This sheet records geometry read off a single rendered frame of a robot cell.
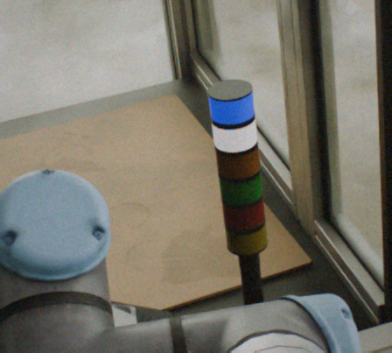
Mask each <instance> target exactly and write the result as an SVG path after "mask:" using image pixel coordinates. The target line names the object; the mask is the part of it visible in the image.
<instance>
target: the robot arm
mask: <svg viewBox="0 0 392 353"><path fill-rule="evenodd" d="M110 244H111V231H110V218H109V209H108V206H107V204H106V203H105V201H104V200H103V198H102V196H101V194H100V193H99V192H98V191H97V189H96V187H95V186H94V185H92V184H91V183H90V182H88V181H86V180H84V179H82V178H81V177H80V176H78V175H75V174H74V173H70V172H66V171H62V170H55V169H45V170H38V171H34V172H31V173H27V174H25V175H22V176H20V177H18V178H17V179H15V180H14V181H13V182H11V183H10V184H9V185H8V186H7V187H6V188H5V189H4V190H3V191H2V192H1V194H0V353H362V350H361V343H360V339H359V335H358V332H357V328H356V326H355V323H354V322H353V318H352V315H351V312H350V308H349V306H348V305H347V304H346V302H345V301H343V299H341V298H340V297H338V296H336V295H334V294H329V293H326V294H319V295H311V296H305V297H297V296H294V295H287V296H283V297H281V298H278V299H276V300H274V301H269V302H264V303H259V304H254V305H248V306H243V307H228V308H223V309H218V310H213V311H207V312H203V313H197V314H187V315H182V316H178V317H172V314H171V313H170V312H168V311H165V310H161V309H157V308H152V307H139V306H134V305H130V304H124V303H120V302H115V301H111V299H110V292H109V280H108V273H107V266H106V255H107V253H108V251H109V246H110Z"/></svg>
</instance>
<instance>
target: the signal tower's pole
mask: <svg viewBox="0 0 392 353"><path fill-rule="evenodd" d="M238 260H239V266H240V270H241V284H242V291H243V299H244V306H248V305H254V304H259V303H264V298H263V283H262V274H261V266H260V263H261V262H260V254H259V253H258V254H256V255H254V256H248V257H242V256H238Z"/></svg>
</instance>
